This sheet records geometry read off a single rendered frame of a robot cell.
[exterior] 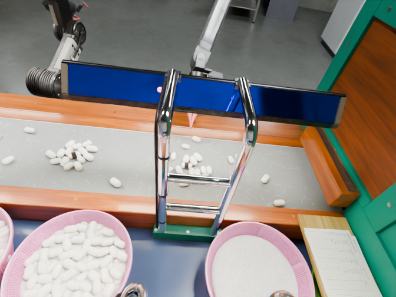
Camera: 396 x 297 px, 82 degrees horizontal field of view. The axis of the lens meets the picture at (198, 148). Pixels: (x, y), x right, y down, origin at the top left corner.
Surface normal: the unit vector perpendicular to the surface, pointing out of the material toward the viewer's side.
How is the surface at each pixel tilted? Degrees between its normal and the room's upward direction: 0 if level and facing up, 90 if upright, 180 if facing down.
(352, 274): 0
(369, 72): 90
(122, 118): 0
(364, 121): 90
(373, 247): 90
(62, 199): 0
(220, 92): 58
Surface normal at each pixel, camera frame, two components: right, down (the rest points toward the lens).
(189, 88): 0.05, 0.24
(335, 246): 0.12, -0.69
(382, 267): -0.99, -0.10
